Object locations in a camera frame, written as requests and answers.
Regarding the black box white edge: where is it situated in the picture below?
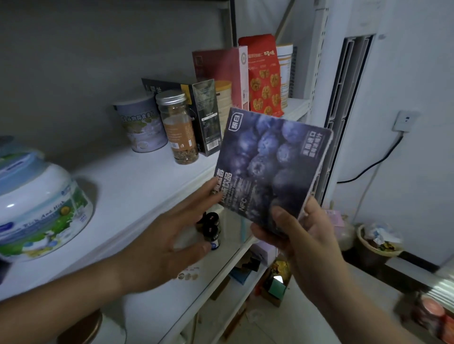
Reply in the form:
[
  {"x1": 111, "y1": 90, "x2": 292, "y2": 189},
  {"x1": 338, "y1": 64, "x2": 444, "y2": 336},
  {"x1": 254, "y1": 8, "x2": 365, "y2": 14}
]
[{"x1": 215, "y1": 108, "x2": 334, "y2": 238}]

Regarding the small dark bottle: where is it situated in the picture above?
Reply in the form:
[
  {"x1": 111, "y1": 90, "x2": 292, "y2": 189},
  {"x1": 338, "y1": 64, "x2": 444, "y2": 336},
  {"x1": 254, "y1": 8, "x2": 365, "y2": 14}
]
[{"x1": 199, "y1": 211, "x2": 222, "y2": 250}]

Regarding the white metal shelving unit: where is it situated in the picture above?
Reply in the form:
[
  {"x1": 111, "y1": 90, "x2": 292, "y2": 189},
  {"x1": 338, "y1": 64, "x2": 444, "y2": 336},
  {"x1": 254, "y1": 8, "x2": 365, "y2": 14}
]
[{"x1": 0, "y1": 0, "x2": 334, "y2": 344}]

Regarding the white striped canister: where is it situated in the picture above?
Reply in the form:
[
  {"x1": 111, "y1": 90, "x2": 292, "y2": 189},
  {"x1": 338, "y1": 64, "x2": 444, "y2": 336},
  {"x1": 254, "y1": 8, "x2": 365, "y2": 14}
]
[{"x1": 277, "y1": 44, "x2": 294, "y2": 111}]

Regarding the black wall cable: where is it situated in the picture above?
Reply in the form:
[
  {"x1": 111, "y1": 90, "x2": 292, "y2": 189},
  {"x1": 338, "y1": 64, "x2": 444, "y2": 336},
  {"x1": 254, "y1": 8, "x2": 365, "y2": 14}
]
[{"x1": 337, "y1": 132, "x2": 404, "y2": 185}]

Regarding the black box yellow print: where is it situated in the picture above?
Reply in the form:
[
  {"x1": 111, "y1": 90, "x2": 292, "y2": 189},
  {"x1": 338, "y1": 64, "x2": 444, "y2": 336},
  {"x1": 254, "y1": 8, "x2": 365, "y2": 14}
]
[{"x1": 142, "y1": 78, "x2": 223, "y2": 157}]

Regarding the person's left hand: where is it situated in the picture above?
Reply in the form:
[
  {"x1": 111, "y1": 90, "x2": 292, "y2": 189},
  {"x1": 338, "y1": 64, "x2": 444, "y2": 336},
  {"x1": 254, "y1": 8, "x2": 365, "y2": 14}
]
[{"x1": 117, "y1": 177, "x2": 224, "y2": 295}]

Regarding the person's right hand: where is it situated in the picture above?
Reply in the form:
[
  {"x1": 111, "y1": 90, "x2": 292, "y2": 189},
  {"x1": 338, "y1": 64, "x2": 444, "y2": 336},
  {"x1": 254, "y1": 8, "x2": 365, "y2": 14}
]
[{"x1": 252, "y1": 197, "x2": 349, "y2": 306}]

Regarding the person's right forearm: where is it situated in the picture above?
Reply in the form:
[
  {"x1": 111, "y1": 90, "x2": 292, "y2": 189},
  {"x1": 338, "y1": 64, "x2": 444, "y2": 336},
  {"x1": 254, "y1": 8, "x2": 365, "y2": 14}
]
[{"x1": 308, "y1": 284, "x2": 416, "y2": 344}]

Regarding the clear bottle silver lid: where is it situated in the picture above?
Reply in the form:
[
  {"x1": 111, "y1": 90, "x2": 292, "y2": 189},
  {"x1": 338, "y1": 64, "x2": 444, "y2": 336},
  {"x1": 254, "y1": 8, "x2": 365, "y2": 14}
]
[{"x1": 156, "y1": 90, "x2": 200, "y2": 165}]

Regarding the white standing air conditioner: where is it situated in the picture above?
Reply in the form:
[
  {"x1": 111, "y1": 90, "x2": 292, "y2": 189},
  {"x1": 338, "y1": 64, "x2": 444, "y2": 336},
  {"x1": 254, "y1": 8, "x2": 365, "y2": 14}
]
[{"x1": 312, "y1": 0, "x2": 454, "y2": 267}]

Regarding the white tub green label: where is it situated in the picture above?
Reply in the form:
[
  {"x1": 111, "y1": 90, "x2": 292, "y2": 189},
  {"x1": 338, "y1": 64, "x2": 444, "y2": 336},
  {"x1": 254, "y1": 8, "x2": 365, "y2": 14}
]
[{"x1": 0, "y1": 138, "x2": 95, "y2": 263}]

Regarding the red patterned bag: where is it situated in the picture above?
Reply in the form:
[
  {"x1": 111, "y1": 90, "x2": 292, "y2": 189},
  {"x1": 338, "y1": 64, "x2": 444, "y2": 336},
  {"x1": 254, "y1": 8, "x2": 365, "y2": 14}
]
[{"x1": 238, "y1": 34, "x2": 285, "y2": 118}]

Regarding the person's left forearm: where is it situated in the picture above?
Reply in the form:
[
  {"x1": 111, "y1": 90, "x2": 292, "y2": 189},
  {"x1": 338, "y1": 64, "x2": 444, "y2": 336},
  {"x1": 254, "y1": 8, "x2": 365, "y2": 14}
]
[{"x1": 0, "y1": 258, "x2": 132, "y2": 344}]

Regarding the pink cherry blossom box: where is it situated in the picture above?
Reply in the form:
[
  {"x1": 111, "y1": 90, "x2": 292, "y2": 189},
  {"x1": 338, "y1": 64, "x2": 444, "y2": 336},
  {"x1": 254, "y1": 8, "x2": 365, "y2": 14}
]
[{"x1": 192, "y1": 46, "x2": 251, "y2": 111}]

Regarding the large white green milk tin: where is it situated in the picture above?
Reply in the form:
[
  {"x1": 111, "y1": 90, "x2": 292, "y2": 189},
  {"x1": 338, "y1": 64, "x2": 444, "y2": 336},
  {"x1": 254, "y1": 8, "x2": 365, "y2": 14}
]
[{"x1": 113, "y1": 95, "x2": 169, "y2": 153}]

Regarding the white wall socket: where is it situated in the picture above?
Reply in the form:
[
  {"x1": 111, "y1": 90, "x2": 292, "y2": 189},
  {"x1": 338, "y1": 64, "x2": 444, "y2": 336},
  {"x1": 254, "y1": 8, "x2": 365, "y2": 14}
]
[{"x1": 393, "y1": 110, "x2": 419, "y2": 133}]

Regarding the white colourful sticker sheet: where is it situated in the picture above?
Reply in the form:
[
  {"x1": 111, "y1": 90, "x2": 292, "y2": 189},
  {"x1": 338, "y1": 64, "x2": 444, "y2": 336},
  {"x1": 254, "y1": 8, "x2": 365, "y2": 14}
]
[{"x1": 177, "y1": 266, "x2": 201, "y2": 281}]

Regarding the brown carton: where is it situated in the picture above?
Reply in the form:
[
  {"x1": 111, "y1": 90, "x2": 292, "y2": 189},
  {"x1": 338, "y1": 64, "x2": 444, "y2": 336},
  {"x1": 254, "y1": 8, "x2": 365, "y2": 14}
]
[{"x1": 262, "y1": 261, "x2": 292, "y2": 306}]

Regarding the pink carton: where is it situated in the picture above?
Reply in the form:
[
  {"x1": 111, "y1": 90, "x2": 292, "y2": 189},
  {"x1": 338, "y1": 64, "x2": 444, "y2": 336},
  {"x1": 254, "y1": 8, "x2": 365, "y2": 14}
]
[{"x1": 323, "y1": 209, "x2": 356, "y2": 250}]

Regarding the waste basket with rubbish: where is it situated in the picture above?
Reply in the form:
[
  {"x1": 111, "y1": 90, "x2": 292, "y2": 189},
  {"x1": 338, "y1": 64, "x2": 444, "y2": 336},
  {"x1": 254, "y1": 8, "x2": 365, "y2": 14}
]
[{"x1": 355, "y1": 223, "x2": 404, "y2": 259}]

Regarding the red canister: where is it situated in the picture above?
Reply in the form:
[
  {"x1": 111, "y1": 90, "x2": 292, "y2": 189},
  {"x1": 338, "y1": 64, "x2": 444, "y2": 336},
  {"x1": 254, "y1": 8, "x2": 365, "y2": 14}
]
[{"x1": 419, "y1": 296, "x2": 446, "y2": 327}]

